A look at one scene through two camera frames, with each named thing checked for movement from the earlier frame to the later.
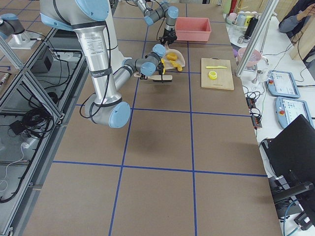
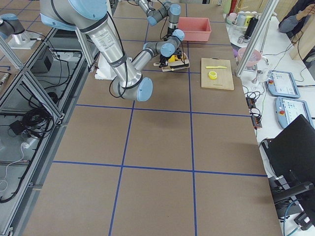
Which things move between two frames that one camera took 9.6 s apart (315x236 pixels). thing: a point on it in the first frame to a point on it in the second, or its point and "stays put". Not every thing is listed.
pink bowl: x=254 y=57 stays put
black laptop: x=291 y=150 stays put
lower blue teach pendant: x=287 y=110 stays put
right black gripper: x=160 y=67 to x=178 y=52
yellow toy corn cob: x=163 y=62 to x=174 y=58
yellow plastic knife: x=215 y=67 stays put
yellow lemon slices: x=212 y=75 stays put
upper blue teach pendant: x=282 y=84 stays put
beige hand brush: x=157 y=78 to x=172 y=67
